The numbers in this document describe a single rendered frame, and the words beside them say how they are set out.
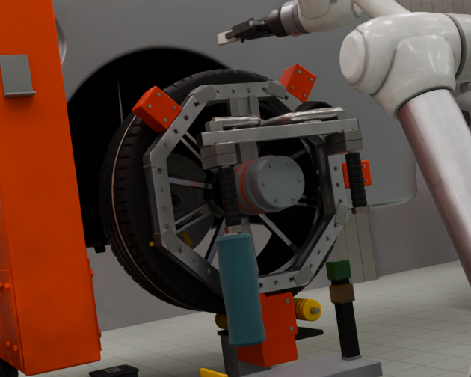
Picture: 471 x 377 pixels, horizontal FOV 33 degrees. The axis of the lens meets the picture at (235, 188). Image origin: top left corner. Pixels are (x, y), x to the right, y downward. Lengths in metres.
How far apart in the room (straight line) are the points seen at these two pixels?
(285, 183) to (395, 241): 5.95
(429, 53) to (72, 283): 0.86
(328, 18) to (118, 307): 4.82
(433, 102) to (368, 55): 0.13
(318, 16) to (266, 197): 0.46
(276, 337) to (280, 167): 0.44
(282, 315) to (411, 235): 5.94
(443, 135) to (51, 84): 0.84
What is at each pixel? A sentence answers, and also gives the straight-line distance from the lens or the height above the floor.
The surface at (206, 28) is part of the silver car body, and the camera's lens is 2.48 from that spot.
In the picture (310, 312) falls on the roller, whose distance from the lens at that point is 2.10.
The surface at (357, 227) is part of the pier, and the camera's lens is 7.33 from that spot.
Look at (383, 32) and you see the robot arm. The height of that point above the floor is 1.06.
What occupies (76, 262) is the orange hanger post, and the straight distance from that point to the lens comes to 1.72.
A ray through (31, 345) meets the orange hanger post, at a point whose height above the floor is 0.58.
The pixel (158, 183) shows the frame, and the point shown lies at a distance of 1.92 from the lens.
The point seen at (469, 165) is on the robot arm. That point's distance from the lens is 1.32.
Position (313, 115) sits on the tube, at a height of 1.00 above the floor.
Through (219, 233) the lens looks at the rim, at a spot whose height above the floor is 0.75.
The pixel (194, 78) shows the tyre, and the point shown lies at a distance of 2.09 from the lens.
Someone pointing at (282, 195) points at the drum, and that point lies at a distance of 1.89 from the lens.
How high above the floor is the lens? 0.79
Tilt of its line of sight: 2 degrees up
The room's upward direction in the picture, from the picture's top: 8 degrees counter-clockwise
